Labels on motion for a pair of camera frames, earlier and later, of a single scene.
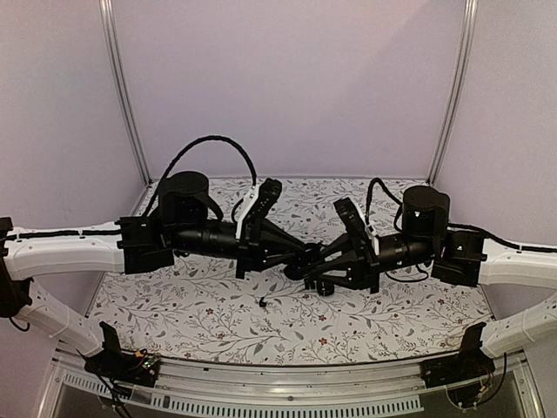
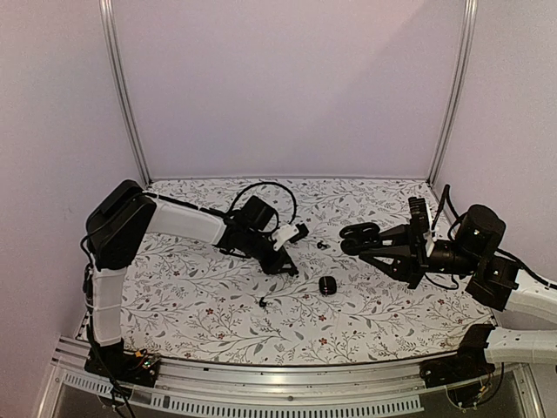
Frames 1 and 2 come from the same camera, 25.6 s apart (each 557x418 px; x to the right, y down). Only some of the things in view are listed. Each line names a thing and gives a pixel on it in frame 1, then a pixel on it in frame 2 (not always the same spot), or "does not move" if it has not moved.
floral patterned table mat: x=199 y=312 does not move
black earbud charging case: x=325 y=288 does not move
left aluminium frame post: x=110 y=23 does not move
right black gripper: x=361 y=267 -> x=409 y=250
